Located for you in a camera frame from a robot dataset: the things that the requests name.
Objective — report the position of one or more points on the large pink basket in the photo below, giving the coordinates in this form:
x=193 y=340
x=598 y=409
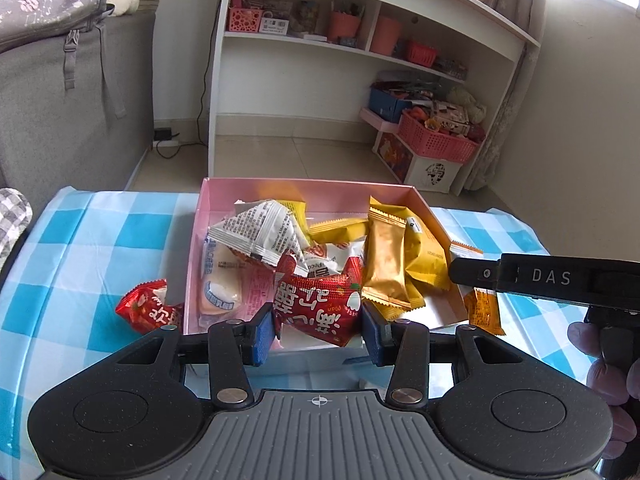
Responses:
x=435 y=142

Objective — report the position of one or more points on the person's right hand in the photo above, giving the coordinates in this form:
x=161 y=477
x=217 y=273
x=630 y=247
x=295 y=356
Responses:
x=585 y=340

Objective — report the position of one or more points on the white desk shelf unit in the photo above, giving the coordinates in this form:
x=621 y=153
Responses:
x=300 y=85

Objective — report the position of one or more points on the white labelled box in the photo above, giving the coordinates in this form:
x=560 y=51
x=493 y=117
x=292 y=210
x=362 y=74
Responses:
x=275 y=26

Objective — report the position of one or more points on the shiny gold snack packet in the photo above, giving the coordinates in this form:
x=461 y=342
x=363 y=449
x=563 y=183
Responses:
x=385 y=260

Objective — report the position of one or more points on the small pink perforated basket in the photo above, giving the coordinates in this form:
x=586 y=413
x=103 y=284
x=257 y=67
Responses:
x=245 y=20

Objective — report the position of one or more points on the dark printed box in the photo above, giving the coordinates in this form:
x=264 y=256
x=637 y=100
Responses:
x=451 y=69

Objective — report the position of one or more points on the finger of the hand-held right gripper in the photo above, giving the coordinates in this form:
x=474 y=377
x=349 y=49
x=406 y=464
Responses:
x=475 y=272

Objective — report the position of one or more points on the clear jar of trinkets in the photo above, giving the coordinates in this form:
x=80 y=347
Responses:
x=307 y=17

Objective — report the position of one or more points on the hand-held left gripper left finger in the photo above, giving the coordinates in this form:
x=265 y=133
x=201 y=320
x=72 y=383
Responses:
x=262 y=337

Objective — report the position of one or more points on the small red basket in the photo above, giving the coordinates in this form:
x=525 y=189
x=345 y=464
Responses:
x=421 y=54

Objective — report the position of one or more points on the white and red packet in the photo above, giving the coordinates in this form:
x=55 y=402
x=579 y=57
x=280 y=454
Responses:
x=335 y=255

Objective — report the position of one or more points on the orange flat snack packet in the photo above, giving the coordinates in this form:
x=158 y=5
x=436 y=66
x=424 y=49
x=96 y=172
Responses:
x=340 y=232

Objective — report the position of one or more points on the pale curtain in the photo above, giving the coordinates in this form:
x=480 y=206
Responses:
x=500 y=120

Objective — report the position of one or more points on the coral pen cup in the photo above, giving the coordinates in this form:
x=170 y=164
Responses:
x=344 y=27

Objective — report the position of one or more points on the pale bread packet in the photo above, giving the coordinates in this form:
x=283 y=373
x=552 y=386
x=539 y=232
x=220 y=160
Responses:
x=222 y=280

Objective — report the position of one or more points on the orange packet with white label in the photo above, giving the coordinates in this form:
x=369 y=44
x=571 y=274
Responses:
x=430 y=260

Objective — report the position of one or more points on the printed toy box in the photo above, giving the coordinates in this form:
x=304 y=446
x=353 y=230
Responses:
x=452 y=117

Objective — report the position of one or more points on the grey patterned backpack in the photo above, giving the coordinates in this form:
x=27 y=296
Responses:
x=45 y=0

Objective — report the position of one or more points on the blue checkered tablecloth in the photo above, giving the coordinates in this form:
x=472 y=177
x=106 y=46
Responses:
x=100 y=270

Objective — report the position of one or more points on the white printed storage box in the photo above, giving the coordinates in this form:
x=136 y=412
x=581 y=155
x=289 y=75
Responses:
x=430 y=175

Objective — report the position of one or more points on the red snack packet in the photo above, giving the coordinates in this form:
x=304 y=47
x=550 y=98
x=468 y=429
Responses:
x=145 y=310
x=315 y=305

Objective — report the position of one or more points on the black power adapter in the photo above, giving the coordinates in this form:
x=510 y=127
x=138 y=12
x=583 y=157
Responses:
x=162 y=134

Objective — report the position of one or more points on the white printed snack packet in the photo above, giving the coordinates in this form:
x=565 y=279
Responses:
x=260 y=230

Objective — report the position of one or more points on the pink cardboard box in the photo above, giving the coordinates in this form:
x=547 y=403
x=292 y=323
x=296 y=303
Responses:
x=225 y=195

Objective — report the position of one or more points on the grey checkered cloth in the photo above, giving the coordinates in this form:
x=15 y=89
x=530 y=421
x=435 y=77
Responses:
x=12 y=225

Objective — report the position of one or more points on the plain coral cup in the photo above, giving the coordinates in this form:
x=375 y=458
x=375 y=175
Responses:
x=387 y=35

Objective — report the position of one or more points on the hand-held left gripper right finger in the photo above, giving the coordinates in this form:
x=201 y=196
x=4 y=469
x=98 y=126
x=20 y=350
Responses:
x=374 y=342

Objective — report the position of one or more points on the yellow snack packet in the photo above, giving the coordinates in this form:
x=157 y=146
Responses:
x=296 y=215

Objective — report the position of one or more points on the pink low shelf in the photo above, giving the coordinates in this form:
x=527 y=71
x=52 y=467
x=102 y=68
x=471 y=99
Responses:
x=377 y=120

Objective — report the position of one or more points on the narrow orange snack packet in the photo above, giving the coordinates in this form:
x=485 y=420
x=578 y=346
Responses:
x=482 y=310

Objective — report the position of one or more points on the blue storage box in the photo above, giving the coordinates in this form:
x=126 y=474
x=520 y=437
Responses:
x=387 y=104

